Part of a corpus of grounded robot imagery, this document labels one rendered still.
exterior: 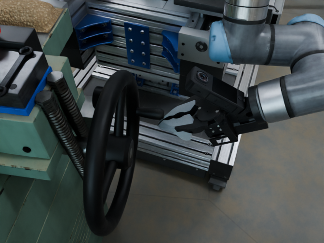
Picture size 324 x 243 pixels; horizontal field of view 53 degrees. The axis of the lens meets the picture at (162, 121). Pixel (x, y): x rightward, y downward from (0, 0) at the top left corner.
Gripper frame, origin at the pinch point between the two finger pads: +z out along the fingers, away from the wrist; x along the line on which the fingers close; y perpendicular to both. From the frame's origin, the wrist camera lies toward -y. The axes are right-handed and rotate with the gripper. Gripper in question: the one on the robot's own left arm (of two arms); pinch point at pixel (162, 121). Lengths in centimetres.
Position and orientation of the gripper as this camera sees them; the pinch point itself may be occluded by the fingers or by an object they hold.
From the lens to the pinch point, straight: 66.9
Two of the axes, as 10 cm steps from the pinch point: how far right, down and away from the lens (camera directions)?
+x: 1.5, -7.6, 6.3
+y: 5.0, 6.1, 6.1
